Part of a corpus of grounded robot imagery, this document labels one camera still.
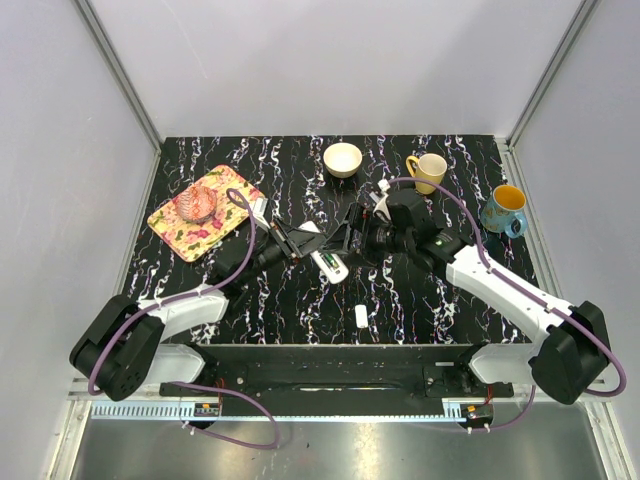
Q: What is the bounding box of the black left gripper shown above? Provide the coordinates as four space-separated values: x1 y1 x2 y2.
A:
238 217 328 287

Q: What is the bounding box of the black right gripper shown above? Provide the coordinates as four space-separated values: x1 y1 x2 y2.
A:
319 202 414 270

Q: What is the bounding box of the green battery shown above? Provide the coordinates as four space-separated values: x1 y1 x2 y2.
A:
324 254 337 268

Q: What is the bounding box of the white remote control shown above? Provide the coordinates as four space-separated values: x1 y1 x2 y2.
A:
299 221 349 284

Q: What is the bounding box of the white remote battery cover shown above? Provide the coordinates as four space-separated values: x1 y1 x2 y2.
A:
354 304 369 329

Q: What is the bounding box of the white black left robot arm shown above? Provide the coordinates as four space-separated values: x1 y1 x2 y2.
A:
70 223 326 401

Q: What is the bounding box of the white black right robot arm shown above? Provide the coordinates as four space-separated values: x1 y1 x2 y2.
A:
322 189 611 405

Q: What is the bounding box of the cream ceramic bowl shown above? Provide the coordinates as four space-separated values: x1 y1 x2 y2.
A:
323 142 363 179

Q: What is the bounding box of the floral rectangular tray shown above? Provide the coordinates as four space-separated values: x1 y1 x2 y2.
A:
147 165 264 263

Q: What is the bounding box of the pink patterned glass bowl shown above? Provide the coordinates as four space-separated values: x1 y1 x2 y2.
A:
173 185 217 224

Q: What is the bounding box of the yellow mug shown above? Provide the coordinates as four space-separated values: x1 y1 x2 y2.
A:
405 153 448 185

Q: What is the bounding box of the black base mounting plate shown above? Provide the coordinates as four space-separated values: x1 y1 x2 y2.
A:
159 344 516 416

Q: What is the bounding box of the blue butterfly mug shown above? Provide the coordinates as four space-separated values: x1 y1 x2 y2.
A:
480 185 528 239

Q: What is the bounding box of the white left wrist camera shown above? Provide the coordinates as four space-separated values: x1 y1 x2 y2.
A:
251 197 270 231

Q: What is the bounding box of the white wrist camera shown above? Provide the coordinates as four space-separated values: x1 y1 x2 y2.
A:
251 197 270 231
369 179 391 223

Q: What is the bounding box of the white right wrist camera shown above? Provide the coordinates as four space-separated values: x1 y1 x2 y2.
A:
369 179 391 223

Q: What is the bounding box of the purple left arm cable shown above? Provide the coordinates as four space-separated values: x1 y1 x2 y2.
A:
88 187 281 450

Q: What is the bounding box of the aluminium frame post left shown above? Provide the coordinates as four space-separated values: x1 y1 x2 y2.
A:
71 0 163 151

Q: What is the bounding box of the aluminium frame post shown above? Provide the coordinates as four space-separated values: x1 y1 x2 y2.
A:
504 0 600 150
71 0 163 151

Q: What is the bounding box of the aluminium frame post right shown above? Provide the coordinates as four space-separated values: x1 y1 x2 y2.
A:
504 0 600 150

